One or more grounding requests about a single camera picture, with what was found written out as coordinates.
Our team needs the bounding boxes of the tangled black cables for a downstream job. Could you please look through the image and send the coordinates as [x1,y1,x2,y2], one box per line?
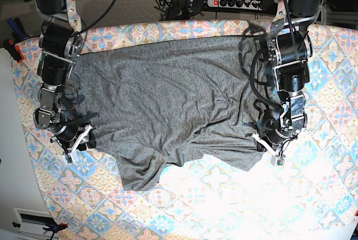
[152,0,208,21]

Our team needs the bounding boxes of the grey t-shirt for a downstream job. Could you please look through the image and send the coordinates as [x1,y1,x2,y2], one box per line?
[66,36,263,191]

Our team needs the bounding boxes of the patterned tablecloth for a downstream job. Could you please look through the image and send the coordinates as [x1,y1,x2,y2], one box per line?
[12,25,357,239]

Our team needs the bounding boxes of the red black clamp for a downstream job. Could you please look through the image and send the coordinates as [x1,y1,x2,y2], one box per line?
[3,39,23,63]

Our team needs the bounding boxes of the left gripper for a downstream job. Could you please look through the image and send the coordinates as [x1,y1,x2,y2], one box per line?
[246,129,298,166]

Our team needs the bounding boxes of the white power strip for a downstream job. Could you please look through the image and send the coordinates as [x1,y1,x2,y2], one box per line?
[206,0,262,11]

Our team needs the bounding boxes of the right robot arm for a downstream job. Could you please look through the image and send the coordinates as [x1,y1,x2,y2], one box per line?
[34,0,96,163]

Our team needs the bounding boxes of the black orange clamp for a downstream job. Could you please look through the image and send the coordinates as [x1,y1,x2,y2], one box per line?
[12,222,68,236]

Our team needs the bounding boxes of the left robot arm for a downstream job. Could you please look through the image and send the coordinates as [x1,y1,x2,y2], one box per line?
[249,0,324,166]

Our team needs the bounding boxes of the white vent panel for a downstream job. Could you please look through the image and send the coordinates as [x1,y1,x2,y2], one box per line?
[12,208,55,238]

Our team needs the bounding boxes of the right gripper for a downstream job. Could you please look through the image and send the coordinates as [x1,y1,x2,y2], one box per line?
[50,124,96,163]

